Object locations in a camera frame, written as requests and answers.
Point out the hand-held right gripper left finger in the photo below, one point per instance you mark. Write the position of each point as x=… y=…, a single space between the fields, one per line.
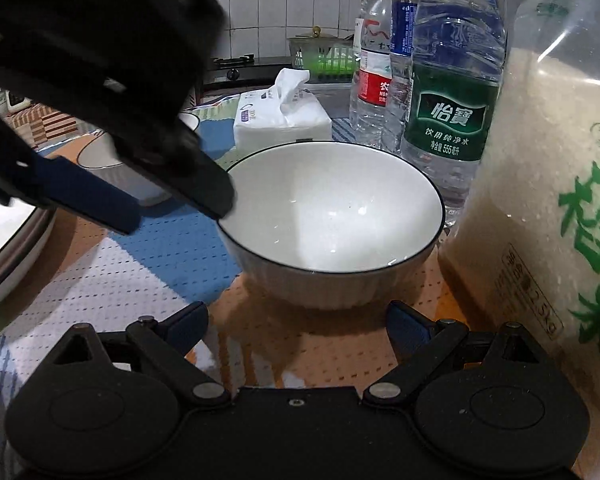
x=187 y=325

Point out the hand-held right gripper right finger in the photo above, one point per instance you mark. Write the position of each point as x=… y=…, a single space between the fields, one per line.
x=410 y=325

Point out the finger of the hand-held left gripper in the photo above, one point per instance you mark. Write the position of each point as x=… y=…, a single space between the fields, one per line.
x=205 y=185
x=90 y=195

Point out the white plate with black rim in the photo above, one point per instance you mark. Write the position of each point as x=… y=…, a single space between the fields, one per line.
x=5 y=240

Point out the striped counter cloth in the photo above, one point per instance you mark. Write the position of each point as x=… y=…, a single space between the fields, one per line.
x=45 y=122

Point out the white tissue pack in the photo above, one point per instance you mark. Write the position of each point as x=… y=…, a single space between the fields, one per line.
x=280 y=125

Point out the black gas stove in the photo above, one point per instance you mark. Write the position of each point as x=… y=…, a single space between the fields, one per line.
x=250 y=67

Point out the green plastic basket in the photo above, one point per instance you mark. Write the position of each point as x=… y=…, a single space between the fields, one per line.
x=330 y=62

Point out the cream cooking pot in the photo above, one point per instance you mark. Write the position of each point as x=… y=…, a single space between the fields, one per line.
x=315 y=39

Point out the clear bag of rice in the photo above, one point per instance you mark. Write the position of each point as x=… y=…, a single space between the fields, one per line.
x=545 y=185

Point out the red cap water bottle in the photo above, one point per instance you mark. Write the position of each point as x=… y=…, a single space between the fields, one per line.
x=372 y=85

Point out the green label water bottle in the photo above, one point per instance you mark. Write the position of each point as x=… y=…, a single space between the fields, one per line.
x=450 y=125

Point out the blue cap water bottle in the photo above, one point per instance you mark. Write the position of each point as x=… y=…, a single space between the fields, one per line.
x=402 y=35

